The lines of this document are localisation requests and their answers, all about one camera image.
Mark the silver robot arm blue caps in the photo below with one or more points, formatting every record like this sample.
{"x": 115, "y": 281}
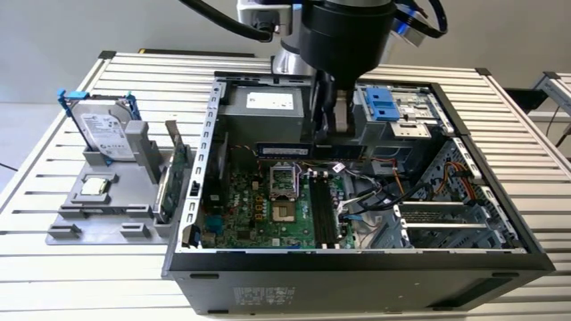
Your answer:
{"x": 286, "y": 60}

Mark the hard disk in blue carrier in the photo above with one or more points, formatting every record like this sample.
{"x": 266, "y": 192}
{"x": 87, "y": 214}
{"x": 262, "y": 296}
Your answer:
{"x": 101, "y": 130}

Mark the black box behind table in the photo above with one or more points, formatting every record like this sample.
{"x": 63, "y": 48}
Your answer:
{"x": 526, "y": 98}

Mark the metal disk bay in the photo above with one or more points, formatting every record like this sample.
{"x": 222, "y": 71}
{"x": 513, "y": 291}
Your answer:
{"x": 442, "y": 214}

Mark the grey parts rack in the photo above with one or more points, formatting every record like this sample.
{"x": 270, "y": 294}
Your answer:
{"x": 121, "y": 194}

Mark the aluminium frame table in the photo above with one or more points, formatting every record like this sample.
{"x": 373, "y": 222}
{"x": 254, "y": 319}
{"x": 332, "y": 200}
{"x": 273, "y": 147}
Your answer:
{"x": 552, "y": 83}

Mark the green graphics card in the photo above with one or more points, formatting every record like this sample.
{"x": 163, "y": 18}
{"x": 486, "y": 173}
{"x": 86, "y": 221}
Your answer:
{"x": 174, "y": 187}

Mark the green motherboard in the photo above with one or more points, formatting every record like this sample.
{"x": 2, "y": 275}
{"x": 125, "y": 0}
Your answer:
{"x": 250, "y": 214}

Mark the RAM stick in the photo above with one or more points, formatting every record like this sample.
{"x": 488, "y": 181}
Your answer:
{"x": 107, "y": 210}
{"x": 286, "y": 150}

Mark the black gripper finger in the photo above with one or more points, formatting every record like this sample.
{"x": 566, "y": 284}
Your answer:
{"x": 324, "y": 107}
{"x": 344, "y": 113}

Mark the silver CPU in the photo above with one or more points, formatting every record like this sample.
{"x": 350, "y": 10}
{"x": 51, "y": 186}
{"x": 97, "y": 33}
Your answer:
{"x": 94, "y": 188}

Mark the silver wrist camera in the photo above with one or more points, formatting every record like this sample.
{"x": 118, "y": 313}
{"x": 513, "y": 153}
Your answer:
{"x": 413, "y": 36}

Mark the CPU socket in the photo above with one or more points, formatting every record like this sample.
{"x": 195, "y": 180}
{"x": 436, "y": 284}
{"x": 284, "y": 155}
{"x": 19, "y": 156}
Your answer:
{"x": 285, "y": 211}

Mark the black PC case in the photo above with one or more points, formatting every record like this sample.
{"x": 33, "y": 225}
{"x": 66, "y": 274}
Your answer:
{"x": 357, "y": 287}

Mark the grey power supply unit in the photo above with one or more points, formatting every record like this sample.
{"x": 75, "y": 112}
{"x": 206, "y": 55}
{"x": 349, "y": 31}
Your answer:
{"x": 263, "y": 130}

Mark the light grey wrist camera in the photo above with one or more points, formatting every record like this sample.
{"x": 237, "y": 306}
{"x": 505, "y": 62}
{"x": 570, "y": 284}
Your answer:
{"x": 281, "y": 13}

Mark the blue plastic drive latch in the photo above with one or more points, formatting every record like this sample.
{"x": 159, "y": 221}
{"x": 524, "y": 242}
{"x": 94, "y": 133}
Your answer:
{"x": 382, "y": 103}

